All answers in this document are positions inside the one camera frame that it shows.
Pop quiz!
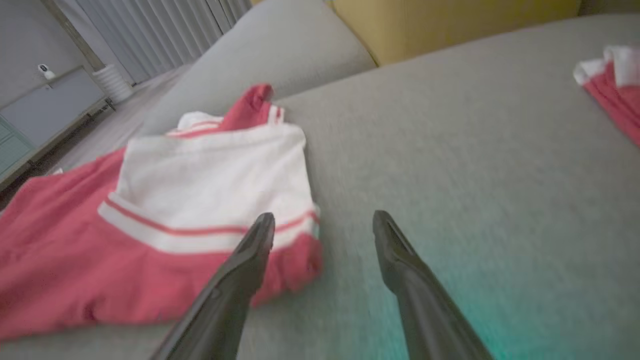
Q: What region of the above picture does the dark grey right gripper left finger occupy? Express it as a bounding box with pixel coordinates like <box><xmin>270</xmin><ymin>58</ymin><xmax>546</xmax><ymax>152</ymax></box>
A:
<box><xmin>150</xmin><ymin>212</ymin><xmax>277</xmax><ymax>360</ymax></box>

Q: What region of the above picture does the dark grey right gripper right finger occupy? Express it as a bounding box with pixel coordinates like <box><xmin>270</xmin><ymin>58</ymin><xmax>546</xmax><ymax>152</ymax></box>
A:
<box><xmin>372</xmin><ymin>209</ymin><xmax>496</xmax><ymax>360</ymax></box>

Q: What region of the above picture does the red and white jersey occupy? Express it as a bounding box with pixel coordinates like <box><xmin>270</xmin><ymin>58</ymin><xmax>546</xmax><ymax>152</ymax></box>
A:
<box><xmin>0</xmin><ymin>83</ymin><xmax>324</xmax><ymax>344</ymax></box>
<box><xmin>572</xmin><ymin>45</ymin><xmax>640</xmax><ymax>149</ymax></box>

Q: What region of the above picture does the grey sofa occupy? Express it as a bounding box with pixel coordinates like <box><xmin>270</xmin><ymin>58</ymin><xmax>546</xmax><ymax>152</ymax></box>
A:
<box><xmin>0</xmin><ymin>12</ymin><xmax>640</xmax><ymax>360</ymax></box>

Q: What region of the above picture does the white ribbed plant pot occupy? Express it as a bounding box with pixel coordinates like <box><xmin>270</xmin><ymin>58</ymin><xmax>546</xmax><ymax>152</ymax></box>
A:
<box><xmin>92</xmin><ymin>63</ymin><xmax>135</xmax><ymax>105</ymax></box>

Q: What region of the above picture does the pale green TV cabinet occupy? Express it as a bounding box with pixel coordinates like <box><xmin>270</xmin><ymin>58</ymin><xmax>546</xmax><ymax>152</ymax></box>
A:
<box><xmin>0</xmin><ymin>65</ymin><xmax>114</xmax><ymax>194</ymax></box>

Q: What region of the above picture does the grey sofa side cushion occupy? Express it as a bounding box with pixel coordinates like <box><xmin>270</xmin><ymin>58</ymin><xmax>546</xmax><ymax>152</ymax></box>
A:
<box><xmin>140</xmin><ymin>0</ymin><xmax>379</xmax><ymax>136</ymax></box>

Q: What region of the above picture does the grey pleated curtain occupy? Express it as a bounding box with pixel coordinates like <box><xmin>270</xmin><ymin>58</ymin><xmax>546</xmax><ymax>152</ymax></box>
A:
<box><xmin>52</xmin><ymin>0</ymin><xmax>254</xmax><ymax>87</ymax></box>

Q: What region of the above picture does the yellow sofa cushion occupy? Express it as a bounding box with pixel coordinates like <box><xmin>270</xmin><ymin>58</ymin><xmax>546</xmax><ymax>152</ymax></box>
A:
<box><xmin>327</xmin><ymin>0</ymin><xmax>584</xmax><ymax>67</ymax></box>

